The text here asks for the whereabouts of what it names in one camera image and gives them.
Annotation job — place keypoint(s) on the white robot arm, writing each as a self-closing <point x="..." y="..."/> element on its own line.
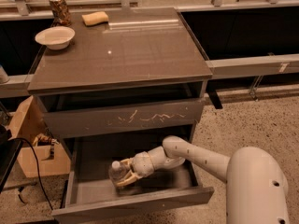
<point x="256" y="187"/>

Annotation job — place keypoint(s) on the grey top drawer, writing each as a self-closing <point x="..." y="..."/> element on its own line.
<point x="124" y="118"/>

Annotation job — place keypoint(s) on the yellow sponge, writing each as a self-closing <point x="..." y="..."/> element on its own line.
<point x="95" y="18"/>

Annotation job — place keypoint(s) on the white ceramic bowl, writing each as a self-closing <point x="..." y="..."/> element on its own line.
<point x="55" y="38"/>

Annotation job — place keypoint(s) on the black table edge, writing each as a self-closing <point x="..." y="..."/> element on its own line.
<point x="9" y="151"/>

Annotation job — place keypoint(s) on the grey drawer cabinet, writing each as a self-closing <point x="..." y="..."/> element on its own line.
<point x="140" y="56"/>

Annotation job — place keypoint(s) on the clear plastic water bottle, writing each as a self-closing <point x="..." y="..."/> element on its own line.
<point x="119" y="172"/>

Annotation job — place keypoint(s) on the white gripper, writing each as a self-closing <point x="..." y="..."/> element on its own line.
<point x="142" y="164"/>

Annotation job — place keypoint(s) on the metal window railing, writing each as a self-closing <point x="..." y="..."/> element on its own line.
<point x="218" y="3"/>

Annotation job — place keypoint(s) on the patterned drink can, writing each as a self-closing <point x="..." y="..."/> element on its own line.
<point x="60" y="12"/>

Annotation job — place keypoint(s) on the open grey middle drawer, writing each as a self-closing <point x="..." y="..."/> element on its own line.
<point x="91" y="196"/>

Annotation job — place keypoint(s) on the cardboard box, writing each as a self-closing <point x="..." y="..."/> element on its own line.
<point x="47" y="155"/>

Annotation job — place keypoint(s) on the white object at left edge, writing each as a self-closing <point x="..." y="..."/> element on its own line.
<point x="4" y="78"/>

